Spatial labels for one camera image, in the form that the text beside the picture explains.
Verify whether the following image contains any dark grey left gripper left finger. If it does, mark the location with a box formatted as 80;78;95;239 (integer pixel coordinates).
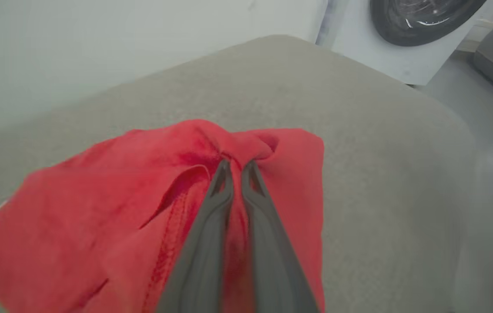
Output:
157;159;234;313

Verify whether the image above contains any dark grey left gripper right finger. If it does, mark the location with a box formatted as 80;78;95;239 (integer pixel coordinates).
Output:
241;160;320;313

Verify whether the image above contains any red jersey garment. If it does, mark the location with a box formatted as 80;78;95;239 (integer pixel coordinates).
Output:
0;119;326;313

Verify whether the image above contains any white washing machine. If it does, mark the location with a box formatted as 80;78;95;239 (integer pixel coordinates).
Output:
316;0;493;86

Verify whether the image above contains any dark round washing machine door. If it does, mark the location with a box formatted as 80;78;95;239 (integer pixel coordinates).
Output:
369;0;488;47

